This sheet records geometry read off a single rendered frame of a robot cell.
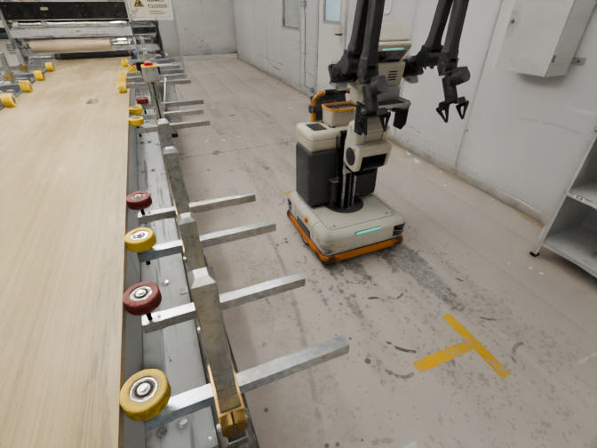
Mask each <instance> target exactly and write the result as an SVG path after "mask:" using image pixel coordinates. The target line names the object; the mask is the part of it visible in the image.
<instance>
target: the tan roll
mask: <svg viewBox="0 0 597 448"><path fill-rule="evenodd" d="M126 44H135V43H134V41H130V42H110V40H109V38H82V39H55V40H29V45H20V49H31V50H32V52H33V53H37V52H78V51H98V50H113V48H112V45H126Z"/></svg>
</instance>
